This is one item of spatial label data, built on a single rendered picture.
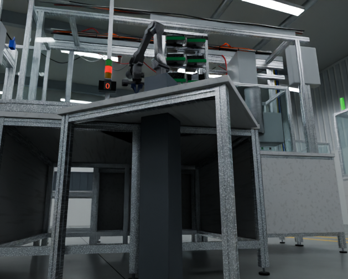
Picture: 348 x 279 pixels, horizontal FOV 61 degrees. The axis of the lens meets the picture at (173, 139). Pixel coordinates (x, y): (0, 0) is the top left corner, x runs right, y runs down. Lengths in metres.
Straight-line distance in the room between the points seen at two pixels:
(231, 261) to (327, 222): 1.91
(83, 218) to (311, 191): 10.39
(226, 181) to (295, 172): 1.75
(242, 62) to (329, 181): 1.39
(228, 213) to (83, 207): 11.39
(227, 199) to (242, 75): 2.10
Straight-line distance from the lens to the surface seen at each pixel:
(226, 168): 1.13
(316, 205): 2.90
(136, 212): 1.62
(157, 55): 1.76
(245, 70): 3.13
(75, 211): 12.36
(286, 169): 2.78
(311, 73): 3.34
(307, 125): 3.07
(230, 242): 1.12
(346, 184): 5.54
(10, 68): 3.09
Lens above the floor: 0.32
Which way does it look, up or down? 15 degrees up
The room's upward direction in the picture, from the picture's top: 1 degrees counter-clockwise
